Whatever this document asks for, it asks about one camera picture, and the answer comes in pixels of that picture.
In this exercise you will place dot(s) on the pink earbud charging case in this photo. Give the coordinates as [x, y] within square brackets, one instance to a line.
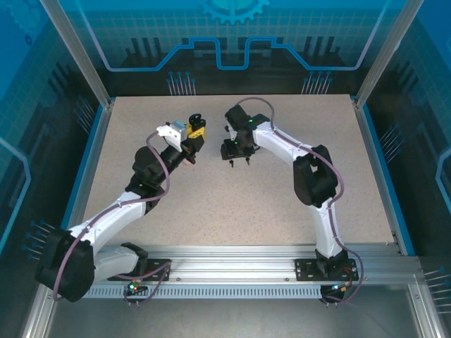
[201, 122]

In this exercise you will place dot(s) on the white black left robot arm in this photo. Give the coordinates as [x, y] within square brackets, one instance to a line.
[105, 218]

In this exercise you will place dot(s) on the small LED circuit board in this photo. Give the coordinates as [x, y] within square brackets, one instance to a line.
[339, 288]
[134, 288]

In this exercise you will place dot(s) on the grey metal sheet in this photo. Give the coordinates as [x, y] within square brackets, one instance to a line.
[229, 320]

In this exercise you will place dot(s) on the aluminium mounting rail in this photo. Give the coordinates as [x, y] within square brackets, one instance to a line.
[229, 260]

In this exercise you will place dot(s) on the aluminium frame post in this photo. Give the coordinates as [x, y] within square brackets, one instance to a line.
[385, 56]
[81, 56]

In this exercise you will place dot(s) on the aluminium side rail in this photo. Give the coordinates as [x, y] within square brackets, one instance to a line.
[426, 313]
[35, 317]

